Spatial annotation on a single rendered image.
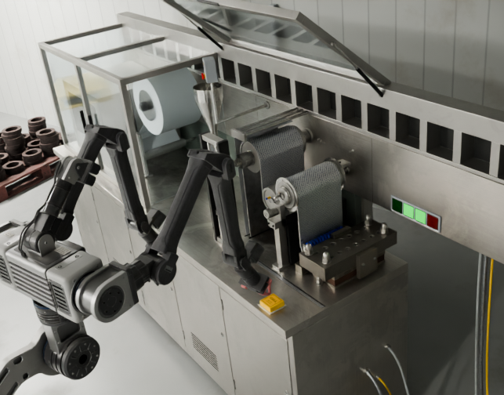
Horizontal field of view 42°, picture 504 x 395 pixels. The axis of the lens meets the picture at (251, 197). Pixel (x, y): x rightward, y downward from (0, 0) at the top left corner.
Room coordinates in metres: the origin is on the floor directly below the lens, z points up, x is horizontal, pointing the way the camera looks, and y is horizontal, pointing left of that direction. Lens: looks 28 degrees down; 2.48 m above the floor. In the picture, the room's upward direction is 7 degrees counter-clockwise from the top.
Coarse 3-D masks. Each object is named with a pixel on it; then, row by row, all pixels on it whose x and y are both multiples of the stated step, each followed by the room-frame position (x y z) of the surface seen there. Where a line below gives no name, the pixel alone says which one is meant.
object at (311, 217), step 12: (336, 192) 2.40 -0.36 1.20; (312, 204) 2.33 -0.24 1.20; (324, 204) 2.36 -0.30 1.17; (336, 204) 2.39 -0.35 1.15; (300, 216) 2.29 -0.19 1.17; (312, 216) 2.32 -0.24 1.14; (324, 216) 2.36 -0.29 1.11; (336, 216) 2.39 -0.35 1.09; (300, 228) 2.29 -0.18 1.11; (312, 228) 2.32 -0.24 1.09; (324, 228) 2.35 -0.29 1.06; (300, 240) 2.29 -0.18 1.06
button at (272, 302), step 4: (268, 296) 2.11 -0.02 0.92; (272, 296) 2.10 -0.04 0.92; (276, 296) 2.10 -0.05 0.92; (260, 300) 2.09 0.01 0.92; (264, 300) 2.08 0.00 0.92; (268, 300) 2.08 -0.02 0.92; (272, 300) 2.08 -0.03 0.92; (276, 300) 2.07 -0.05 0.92; (280, 300) 2.07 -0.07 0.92; (260, 304) 2.08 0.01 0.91; (264, 304) 2.06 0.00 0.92; (268, 304) 2.05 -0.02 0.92; (272, 304) 2.05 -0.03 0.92; (276, 304) 2.05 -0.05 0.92; (280, 304) 2.06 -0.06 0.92; (284, 304) 2.07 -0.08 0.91; (268, 308) 2.04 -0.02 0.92; (272, 308) 2.04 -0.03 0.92; (276, 308) 2.04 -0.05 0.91
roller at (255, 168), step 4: (296, 128) 2.66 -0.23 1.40; (300, 132) 2.64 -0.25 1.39; (304, 140) 2.63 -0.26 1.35; (244, 144) 2.59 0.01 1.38; (248, 144) 2.56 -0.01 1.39; (304, 144) 2.62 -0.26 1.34; (244, 148) 2.59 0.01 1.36; (248, 148) 2.56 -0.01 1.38; (252, 148) 2.53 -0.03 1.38; (304, 148) 2.62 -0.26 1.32; (252, 152) 2.54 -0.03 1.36; (256, 156) 2.51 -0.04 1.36; (256, 160) 2.52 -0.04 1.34; (256, 164) 2.52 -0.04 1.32; (248, 168) 2.57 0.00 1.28; (252, 168) 2.55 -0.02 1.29; (256, 168) 2.52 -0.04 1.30
